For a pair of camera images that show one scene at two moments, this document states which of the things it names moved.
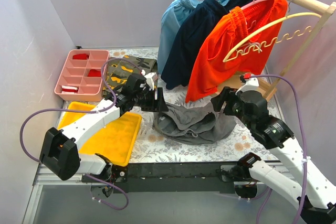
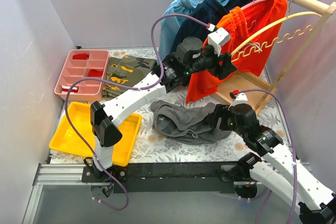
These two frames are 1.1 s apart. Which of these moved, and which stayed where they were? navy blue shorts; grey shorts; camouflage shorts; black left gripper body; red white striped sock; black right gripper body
Moved: black left gripper body; black right gripper body
Stayed: grey shorts; navy blue shorts; red white striped sock; camouflage shorts
